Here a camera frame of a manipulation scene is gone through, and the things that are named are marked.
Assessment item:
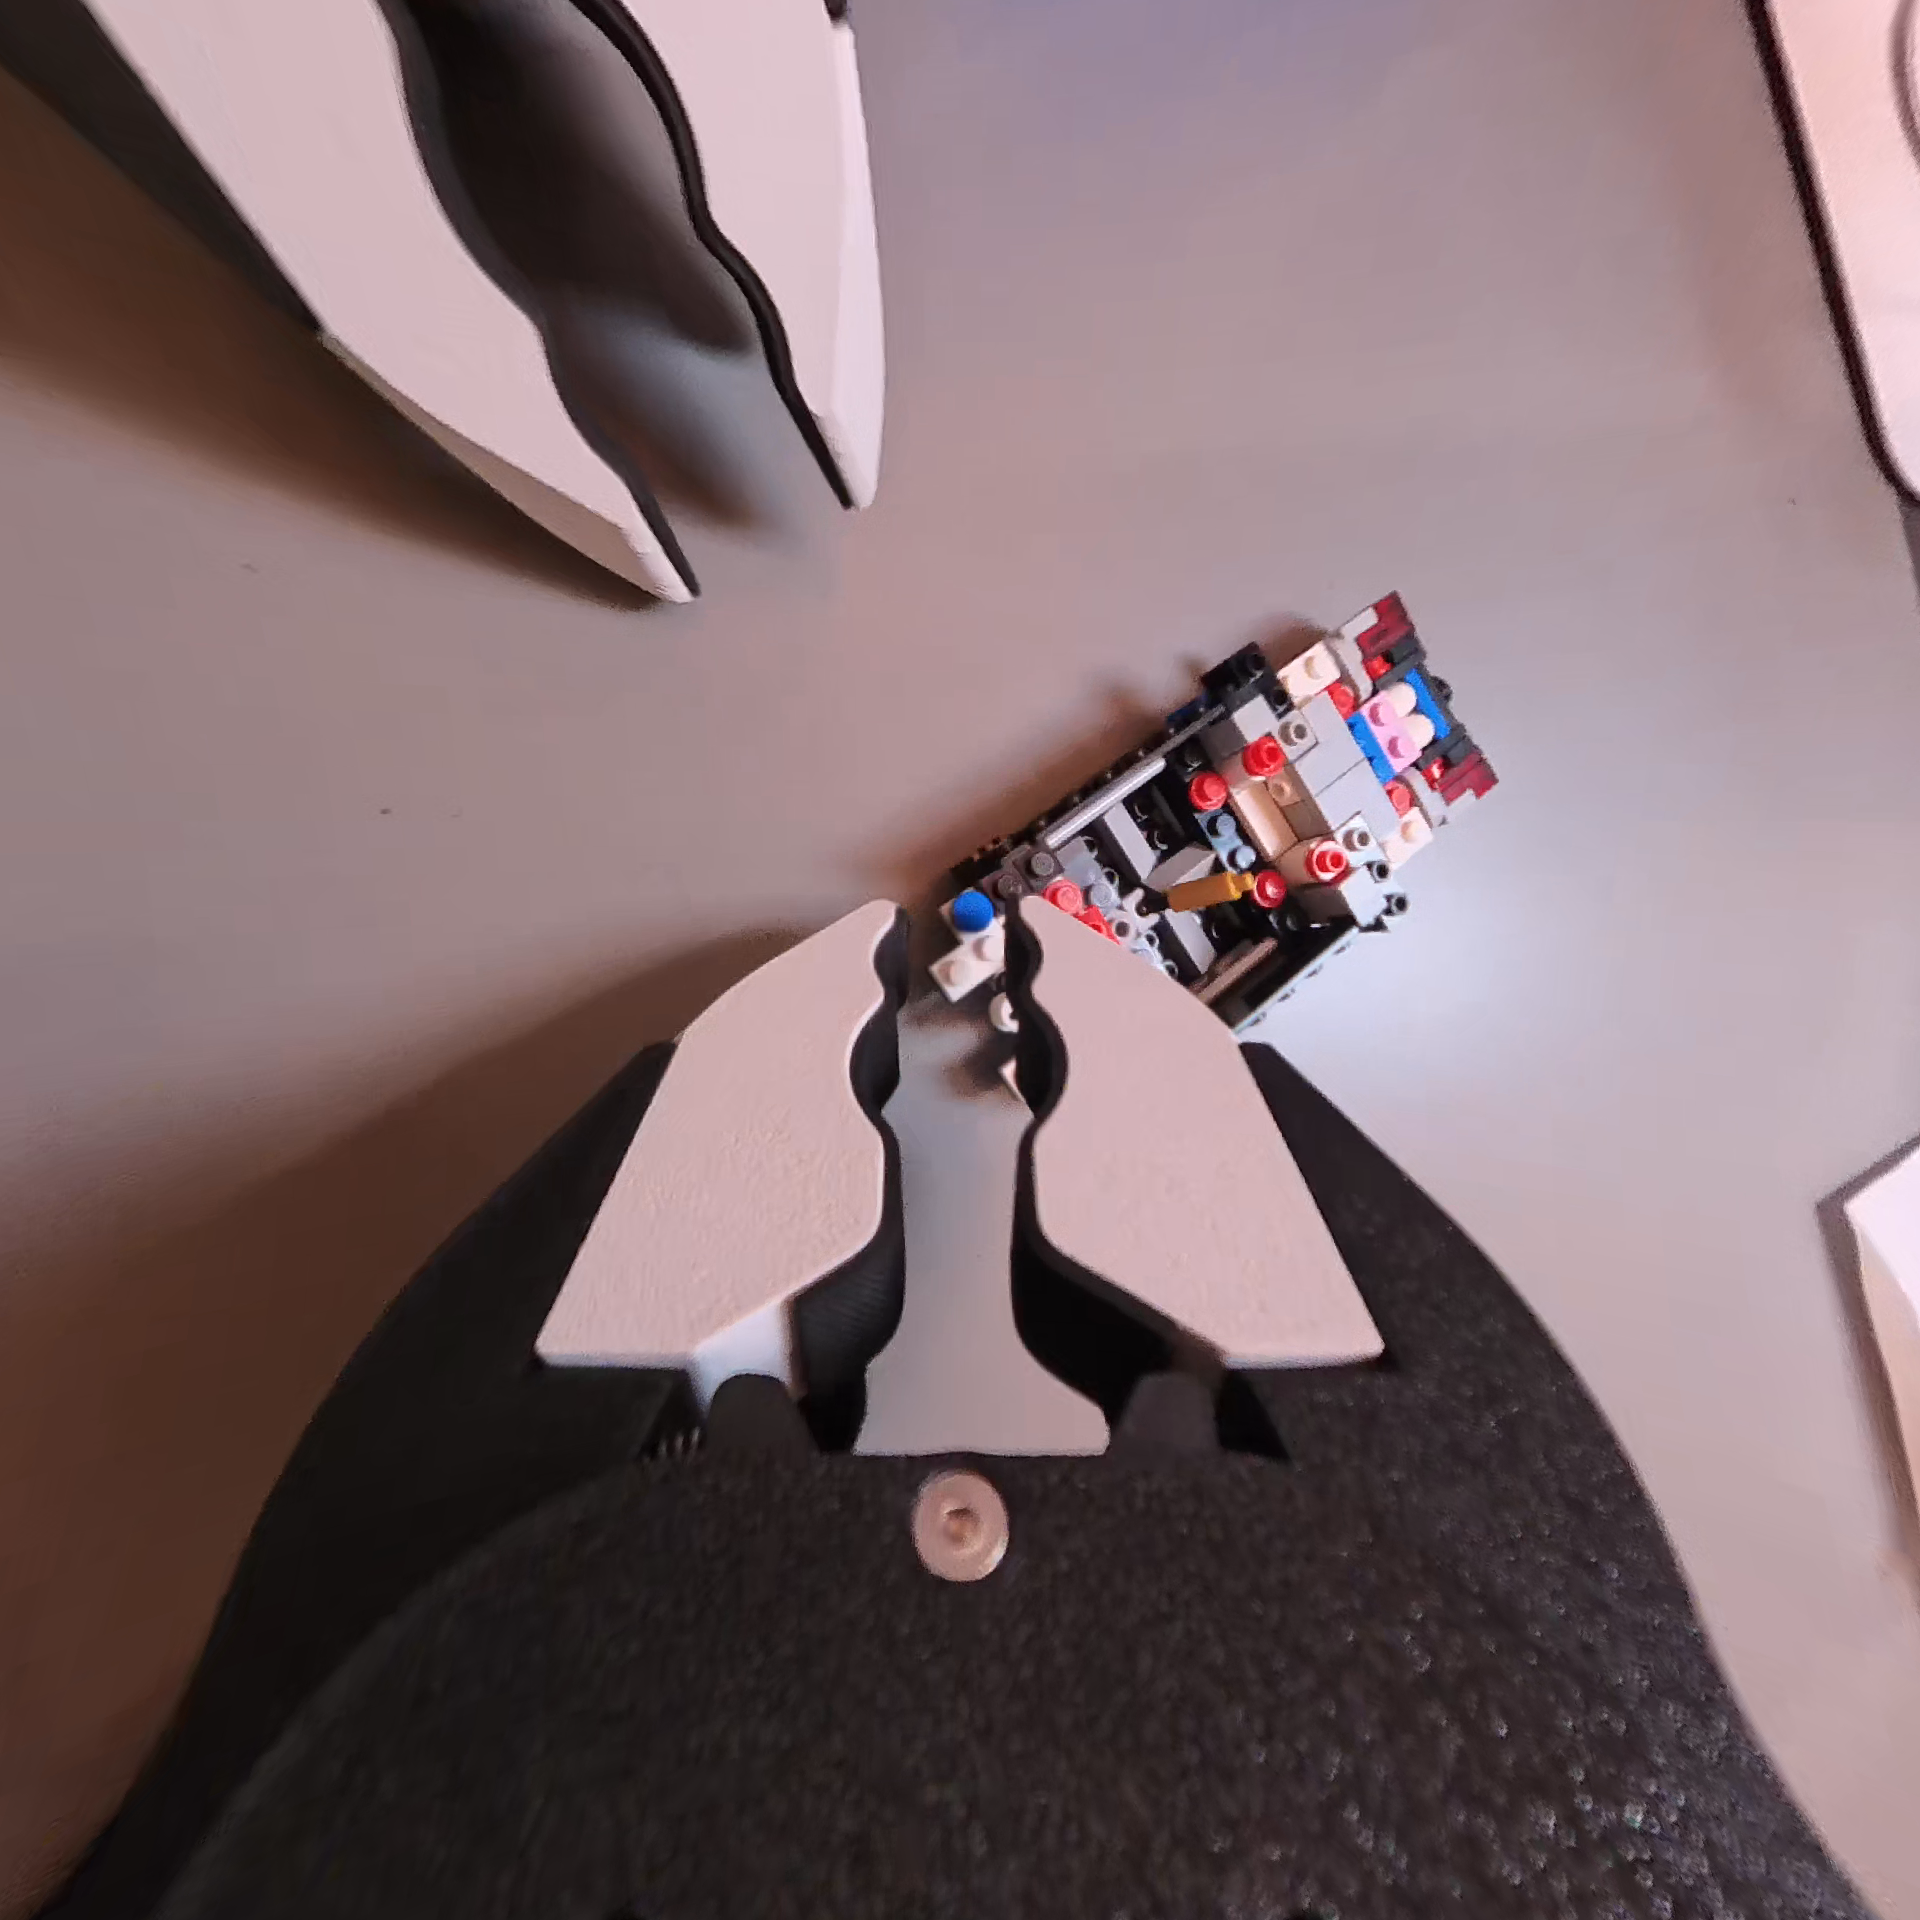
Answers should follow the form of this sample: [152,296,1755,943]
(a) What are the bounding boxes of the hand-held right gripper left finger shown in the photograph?
[537,900,907,1417]

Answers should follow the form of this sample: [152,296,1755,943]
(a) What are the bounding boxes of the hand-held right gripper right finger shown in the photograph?
[1006,896,1387,1424]

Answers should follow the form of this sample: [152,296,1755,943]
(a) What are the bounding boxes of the white paper bags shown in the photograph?
[1832,1140,1920,1435]

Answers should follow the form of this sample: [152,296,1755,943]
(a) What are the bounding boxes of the partly built lego car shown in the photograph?
[925,592,1501,1039]

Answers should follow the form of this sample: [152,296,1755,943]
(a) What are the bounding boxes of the white book stand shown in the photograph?
[1755,0,1920,500]

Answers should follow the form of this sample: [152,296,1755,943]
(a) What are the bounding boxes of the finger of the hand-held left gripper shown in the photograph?
[84,0,701,605]
[576,0,889,511]

